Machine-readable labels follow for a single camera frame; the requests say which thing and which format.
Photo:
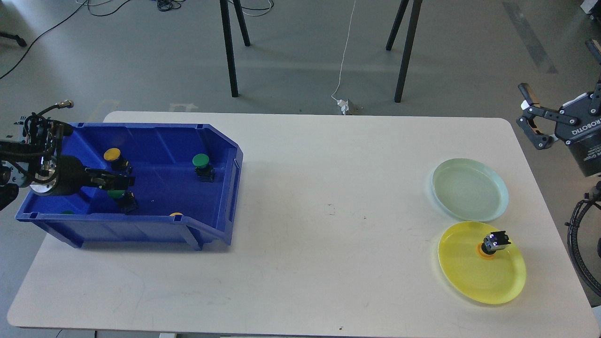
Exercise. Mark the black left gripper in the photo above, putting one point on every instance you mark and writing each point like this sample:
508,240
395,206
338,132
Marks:
71,176

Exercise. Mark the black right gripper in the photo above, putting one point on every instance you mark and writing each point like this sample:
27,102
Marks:
583,139

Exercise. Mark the green push button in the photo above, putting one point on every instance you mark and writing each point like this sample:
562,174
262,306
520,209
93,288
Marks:
124,199
203,168

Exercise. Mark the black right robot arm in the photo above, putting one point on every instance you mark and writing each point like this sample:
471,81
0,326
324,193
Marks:
589,200

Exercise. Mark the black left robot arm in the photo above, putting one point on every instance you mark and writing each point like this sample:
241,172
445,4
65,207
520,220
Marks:
38,162

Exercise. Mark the yellow push button back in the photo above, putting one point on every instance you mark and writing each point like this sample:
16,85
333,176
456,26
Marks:
117,160

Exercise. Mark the light green plate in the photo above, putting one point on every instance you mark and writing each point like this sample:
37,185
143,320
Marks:
469,190

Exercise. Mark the yellow plate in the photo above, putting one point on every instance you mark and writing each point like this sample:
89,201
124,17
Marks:
493,282

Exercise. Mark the blue plastic bin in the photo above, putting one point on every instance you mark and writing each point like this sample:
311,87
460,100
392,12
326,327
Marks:
165,182

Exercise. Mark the black stand leg right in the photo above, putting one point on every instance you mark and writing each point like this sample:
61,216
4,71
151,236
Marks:
408,43

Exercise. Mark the black stand leg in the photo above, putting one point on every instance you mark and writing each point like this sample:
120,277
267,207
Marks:
408,43
228,43

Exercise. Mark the black stand leg left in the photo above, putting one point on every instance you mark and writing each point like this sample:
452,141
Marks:
228,43

